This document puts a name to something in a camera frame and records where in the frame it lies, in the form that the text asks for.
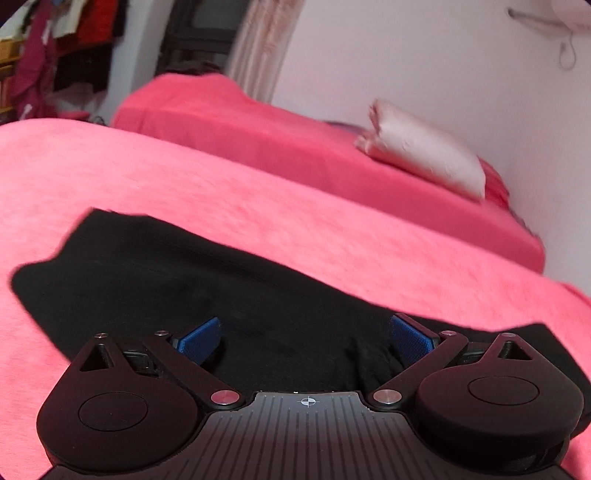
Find hanging clothes pile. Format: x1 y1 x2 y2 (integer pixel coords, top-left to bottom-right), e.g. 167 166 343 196
1 1 129 123

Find pink bed blanket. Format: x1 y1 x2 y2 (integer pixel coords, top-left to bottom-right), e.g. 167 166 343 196
0 72 591 480

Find floral beige curtain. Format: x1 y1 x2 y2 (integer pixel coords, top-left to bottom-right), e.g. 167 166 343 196
224 0 304 103

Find white pillow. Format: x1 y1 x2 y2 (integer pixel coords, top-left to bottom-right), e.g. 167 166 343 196
355 99 486 202

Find red folded cloth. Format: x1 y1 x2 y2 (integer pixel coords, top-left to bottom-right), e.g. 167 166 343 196
479 159 510 210

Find dark window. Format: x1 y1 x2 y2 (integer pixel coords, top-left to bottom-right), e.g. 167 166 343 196
155 0 249 76

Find wooden shelf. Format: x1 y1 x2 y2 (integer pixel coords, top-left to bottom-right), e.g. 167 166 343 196
0 39 21 114

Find white wall appliance with cable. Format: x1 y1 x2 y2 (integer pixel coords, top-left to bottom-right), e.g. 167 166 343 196
506 0 590 72

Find black pants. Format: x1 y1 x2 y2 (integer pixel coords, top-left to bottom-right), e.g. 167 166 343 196
9 208 591 398

